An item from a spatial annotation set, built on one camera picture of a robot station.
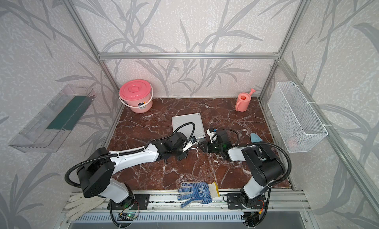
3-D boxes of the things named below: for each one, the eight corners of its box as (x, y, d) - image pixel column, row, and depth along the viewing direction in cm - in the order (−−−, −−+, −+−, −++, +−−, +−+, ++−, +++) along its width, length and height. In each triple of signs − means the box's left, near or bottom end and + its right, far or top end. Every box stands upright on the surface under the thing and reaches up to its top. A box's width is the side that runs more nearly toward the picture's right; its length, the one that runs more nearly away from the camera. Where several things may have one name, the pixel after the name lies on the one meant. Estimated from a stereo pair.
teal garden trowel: (251, 142, 98) (252, 140, 96) (249, 134, 102) (250, 133, 100) (261, 142, 98) (262, 140, 96) (258, 134, 102) (259, 133, 100)
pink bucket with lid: (125, 117, 111) (114, 99, 96) (134, 97, 125) (125, 78, 110) (152, 117, 111) (145, 99, 96) (158, 97, 125) (152, 79, 110)
